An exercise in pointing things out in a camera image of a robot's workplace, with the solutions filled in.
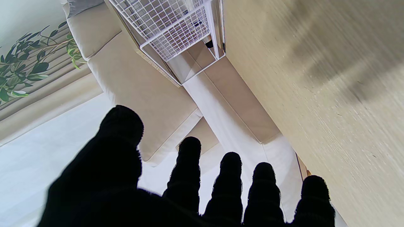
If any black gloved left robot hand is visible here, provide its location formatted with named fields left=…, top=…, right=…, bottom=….
left=37, top=105, right=336, bottom=227

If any white wire mesh drawer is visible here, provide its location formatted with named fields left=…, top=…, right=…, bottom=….
left=109, top=0, right=212, bottom=62

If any beige pleated curtain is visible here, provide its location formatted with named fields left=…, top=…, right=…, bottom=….
left=0, top=25, right=104, bottom=145

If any beige fabric sofa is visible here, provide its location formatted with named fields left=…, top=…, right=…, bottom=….
left=62, top=0, right=303, bottom=189

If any tall leafy green plant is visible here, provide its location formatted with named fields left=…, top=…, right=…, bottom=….
left=0, top=20, right=87, bottom=103

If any grey sofa cushion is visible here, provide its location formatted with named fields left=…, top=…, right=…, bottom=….
left=66, top=0, right=104, bottom=18

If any wood top wire organizer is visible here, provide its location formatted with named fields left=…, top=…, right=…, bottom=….
left=104, top=0, right=226, bottom=86

